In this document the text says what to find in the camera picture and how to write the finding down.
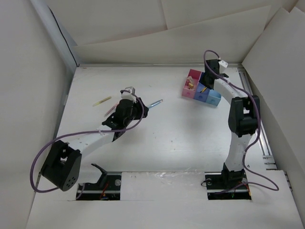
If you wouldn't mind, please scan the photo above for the yellow highlighter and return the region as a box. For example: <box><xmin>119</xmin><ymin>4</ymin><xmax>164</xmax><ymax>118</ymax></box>
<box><xmin>92</xmin><ymin>96</ymin><xmax>112</xmax><ymax>107</ymax></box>

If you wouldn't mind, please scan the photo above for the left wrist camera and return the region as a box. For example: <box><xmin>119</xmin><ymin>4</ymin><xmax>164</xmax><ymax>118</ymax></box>
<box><xmin>121</xmin><ymin>86</ymin><xmax>136</xmax><ymax>102</ymax></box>

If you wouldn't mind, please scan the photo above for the pink purple highlighter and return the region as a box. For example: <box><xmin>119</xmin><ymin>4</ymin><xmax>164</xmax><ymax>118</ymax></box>
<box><xmin>104</xmin><ymin>102</ymin><xmax>119</xmax><ymax>117</ymax></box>

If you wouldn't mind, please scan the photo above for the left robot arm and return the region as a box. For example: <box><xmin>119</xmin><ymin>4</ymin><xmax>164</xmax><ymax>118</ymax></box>
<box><xmin>41</xmin><ymin>98</ymin><xmax>149</xmax><ymax>191</ymax></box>

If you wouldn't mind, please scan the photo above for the purple cable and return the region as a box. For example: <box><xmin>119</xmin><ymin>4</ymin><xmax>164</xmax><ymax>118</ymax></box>
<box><xmin>30</xmin><ymin>89</ymin><xmax>145</xmax><ymax>200</ymax></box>
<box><xmin>203</xmin><ymin>50</ymin><xmax>279</xmax><ymax>194</ymax></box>

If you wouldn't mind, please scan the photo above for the blue utility knife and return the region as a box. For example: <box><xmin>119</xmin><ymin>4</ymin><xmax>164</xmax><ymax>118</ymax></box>
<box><xmin>147</xmin><ymin>99</ymin><xmax>163</xmax><ymax>109</ymax></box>

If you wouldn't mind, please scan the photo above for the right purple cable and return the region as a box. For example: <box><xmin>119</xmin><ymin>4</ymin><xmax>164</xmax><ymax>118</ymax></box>
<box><xmin>203</xmin><ymin>50</ymin><xmax>279</xmax><ymax>194</ymax></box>

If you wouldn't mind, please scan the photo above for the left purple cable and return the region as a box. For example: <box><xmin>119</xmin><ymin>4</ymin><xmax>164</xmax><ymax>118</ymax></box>
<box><xmin>30</xmin><ymin>89</ymin><xmax>145</xmax><ymax>200</ymax></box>

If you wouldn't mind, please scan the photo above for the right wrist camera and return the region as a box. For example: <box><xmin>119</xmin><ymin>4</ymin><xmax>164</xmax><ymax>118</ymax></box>
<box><xmin>218</xmin><ymin>60</ymin><xmax>228</xmax><ymax>73</ymax></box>

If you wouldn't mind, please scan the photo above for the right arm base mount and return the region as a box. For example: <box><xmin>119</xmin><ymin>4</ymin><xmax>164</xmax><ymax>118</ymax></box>
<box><xmin>201</xmin><ymin>174</ymin><xmax>252</xmax><ymax>200</ymax></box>

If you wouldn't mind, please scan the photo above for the purple drawer box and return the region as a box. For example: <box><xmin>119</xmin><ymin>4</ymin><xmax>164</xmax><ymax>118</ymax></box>
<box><xmin>194</xmin><ymin>82</ymin><xmax>210</xmax><ymax>103</ymax></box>

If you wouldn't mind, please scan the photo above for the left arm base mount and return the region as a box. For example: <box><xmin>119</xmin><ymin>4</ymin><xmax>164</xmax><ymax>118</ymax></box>
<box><xmin>75</xmin><ymin>163</ymin><xmax>122</xmax><ymax>201</ymax></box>

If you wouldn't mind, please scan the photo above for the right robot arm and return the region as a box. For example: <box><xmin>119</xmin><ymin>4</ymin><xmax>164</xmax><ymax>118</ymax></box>
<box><xmin>200</xmin><ymin>59</ymin><xmax>259</xmax><ymax>194</ymax></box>

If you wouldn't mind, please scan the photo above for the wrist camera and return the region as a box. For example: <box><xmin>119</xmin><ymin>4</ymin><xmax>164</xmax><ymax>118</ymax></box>
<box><xmin>121</xmin><ymin>86</ymin><xmax>136</xmax><ymax>102</ymax></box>
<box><xmin>218</xmin><ymin>60</ymin><xmax>228</xmax><ymax>73</ymax></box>

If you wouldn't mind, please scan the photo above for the pink drawer box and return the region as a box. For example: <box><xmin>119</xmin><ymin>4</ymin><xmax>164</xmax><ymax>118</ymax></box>
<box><xmin>182</xmin><ymin>69</ymin><xmax>202</xmax><ymax>99</ymax></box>

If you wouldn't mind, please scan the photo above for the aluminium rail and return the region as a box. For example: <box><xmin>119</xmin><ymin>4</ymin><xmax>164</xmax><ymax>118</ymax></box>
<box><xmin>237</xmin><ymin>68</ymin><xmax>277</xmax><ymax>170</ymax></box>

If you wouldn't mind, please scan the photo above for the light blue drawer box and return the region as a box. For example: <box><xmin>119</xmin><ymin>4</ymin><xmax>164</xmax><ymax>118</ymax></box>
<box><xmin>206</xmin><ymin>90</ymin><xmax>222</xmax><ymax>106</ymax></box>

